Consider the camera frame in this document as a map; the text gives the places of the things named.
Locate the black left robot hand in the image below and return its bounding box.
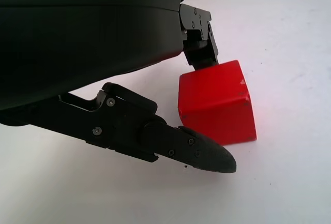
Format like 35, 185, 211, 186
0, 0, 237, 175

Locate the red cube block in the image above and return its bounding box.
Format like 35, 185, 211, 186
177, 59, 259, 146

